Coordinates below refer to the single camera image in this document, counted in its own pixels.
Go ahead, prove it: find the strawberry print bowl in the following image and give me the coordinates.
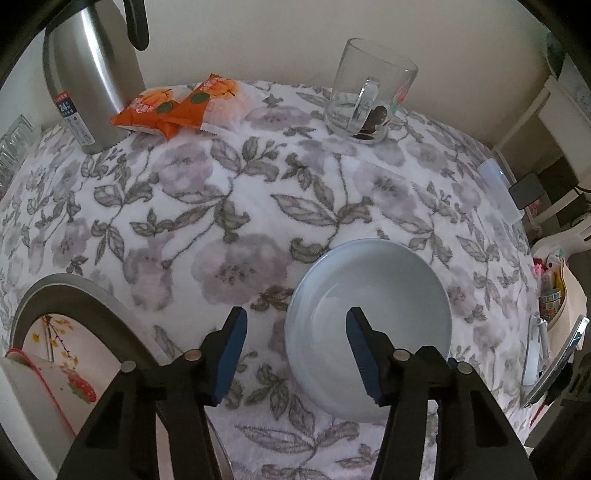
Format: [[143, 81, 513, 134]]
[[0, 348, 100, 437]]

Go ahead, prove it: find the clear glass cup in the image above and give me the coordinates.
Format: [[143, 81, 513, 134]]
[[0, 115, 40, 186]]

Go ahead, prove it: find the stainless steel thermos jug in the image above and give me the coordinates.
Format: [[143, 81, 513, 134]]
[[42, 0, 149, 156]]

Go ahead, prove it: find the stainless steel plate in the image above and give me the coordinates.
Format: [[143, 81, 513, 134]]
[[9, 273, 232, 480]]

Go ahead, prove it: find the light blue bowl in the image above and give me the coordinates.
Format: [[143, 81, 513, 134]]
[[284, 237, 453, 423]]

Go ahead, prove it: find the grey floral tablecloth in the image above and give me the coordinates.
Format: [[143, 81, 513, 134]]
[[0, 80, 543, 480]]

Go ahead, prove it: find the smartphone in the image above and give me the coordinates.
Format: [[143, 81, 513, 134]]
[[522, 316, 590, 409]]

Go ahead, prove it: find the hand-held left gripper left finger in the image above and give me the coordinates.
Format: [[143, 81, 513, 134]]
[[58, 306, 247, 480]]

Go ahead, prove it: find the glass mug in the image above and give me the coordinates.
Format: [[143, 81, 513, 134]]
[[323, 38, 419, 147]]

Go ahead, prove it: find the white plate yellow flower print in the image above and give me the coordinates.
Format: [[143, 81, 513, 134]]
[[18, 313, 126, 403]]

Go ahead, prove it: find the beige bag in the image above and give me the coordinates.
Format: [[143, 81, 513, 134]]
[[531, 256, 588, 339]]

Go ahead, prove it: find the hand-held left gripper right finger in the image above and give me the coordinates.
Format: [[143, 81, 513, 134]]
[[346, 306, 536, 480]]

